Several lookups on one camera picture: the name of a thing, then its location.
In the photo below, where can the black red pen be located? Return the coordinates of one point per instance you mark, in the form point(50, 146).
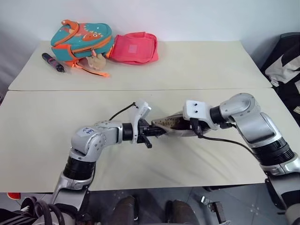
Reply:
point(52, 62)

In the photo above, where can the beige plush toy pendant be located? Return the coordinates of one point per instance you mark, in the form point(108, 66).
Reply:
point(96, 62)

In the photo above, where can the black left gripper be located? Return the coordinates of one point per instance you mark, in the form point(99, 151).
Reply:
point(141, 127)

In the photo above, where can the small red object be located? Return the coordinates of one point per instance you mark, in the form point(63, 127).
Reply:
point(14, 196)

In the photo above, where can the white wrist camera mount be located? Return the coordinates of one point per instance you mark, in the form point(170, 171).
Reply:
point(141, 110)
point(195, 110)

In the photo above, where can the black white striped garment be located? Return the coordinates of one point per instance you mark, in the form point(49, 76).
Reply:
point(14, 218)

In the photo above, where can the teal orange dinosaur backpack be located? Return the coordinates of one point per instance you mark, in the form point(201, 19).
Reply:
point(77, 39)

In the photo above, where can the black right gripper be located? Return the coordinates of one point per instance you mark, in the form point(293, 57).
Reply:
point(206, 128)

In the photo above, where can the dark brown rounded shape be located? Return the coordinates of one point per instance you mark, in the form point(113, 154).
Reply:
point(180, 213)
point(125, 211)

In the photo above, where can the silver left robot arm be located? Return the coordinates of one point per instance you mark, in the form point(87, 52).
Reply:
point(93, 140)

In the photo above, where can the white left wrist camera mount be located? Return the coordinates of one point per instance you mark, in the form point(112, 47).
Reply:
point(141, 110)

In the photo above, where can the dark metal bracket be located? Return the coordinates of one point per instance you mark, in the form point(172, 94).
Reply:
point(218, 209)

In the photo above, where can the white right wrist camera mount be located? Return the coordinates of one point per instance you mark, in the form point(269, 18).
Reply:
point(195, 110)

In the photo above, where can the grey checked pouch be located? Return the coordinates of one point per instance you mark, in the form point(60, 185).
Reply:
point(164, 123)

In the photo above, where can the black and white jacket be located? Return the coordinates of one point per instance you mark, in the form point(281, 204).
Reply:
point(286, 63)

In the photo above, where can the pink fabric pouch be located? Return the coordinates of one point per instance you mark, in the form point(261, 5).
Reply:
point(133, 49)

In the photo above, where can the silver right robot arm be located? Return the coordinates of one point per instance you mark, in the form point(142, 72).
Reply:
point(257, 126)

